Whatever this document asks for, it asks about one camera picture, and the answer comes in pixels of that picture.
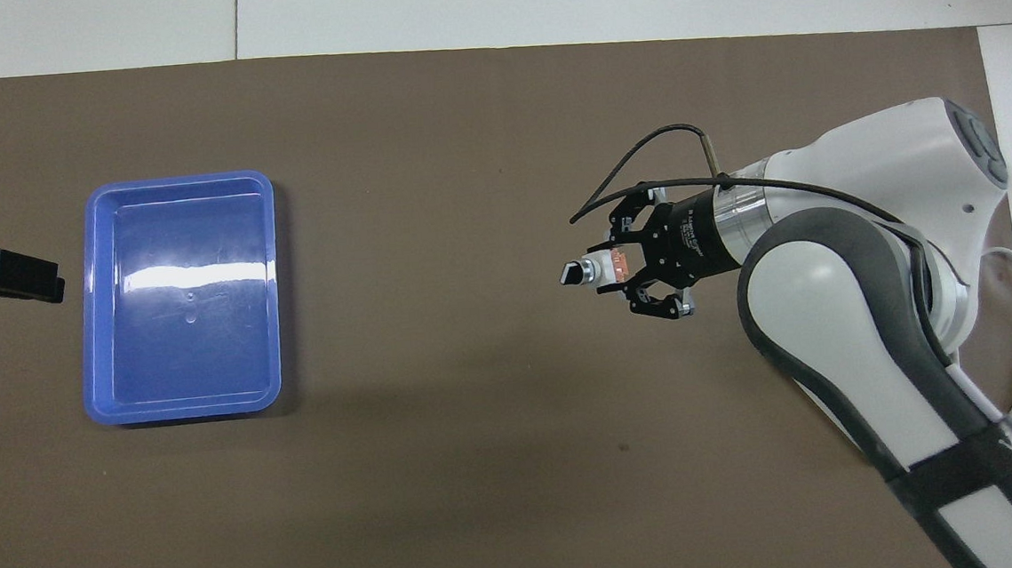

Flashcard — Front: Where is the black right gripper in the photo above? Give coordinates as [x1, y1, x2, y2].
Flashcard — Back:
[581, 178, 738, 326]

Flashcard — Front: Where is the orange white rotary switch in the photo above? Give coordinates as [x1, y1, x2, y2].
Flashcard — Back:
[559, 247, 643, 300]

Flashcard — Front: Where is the blue plastic tray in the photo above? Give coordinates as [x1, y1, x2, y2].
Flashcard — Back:
[68, 168, 291, 429]

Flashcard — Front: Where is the brown table mat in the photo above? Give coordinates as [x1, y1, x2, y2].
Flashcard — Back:
[0, 6, 1012, 568]

